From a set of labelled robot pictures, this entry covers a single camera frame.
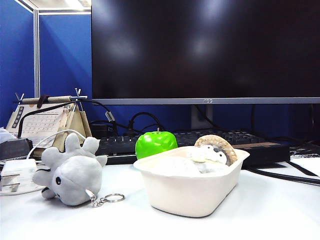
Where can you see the green plastic apple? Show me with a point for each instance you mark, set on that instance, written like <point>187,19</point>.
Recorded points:
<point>152,145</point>

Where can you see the grey monitor stand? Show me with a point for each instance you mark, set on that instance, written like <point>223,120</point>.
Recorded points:
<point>201,117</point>

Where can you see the black mechanical keyboard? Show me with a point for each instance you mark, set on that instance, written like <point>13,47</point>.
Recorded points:
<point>120,147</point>

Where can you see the black power adapter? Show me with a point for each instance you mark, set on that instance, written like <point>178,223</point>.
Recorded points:
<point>100,130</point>

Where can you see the plush penguin with straw hat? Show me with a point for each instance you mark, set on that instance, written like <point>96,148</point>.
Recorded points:
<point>212,152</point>

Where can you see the white plastic tub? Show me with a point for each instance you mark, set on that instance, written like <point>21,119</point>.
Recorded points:
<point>190,192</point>

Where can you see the black computer monitor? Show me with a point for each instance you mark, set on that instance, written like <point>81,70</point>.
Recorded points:
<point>200,50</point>

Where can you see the black box with brown lid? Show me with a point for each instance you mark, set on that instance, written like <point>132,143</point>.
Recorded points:
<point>265,152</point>

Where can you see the canvas desk calendar stand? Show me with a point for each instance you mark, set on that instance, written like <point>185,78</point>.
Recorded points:
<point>42,120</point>

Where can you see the black power brick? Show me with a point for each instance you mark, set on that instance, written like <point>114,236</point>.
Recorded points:
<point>15,150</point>

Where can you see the black printed mat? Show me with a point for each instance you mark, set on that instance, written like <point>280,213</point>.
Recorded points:
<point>305,152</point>

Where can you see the white charger adapter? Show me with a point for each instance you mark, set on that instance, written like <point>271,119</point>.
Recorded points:
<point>17,170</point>

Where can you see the aluminium partition frame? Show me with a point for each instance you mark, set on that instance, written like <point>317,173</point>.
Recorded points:
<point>36,50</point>

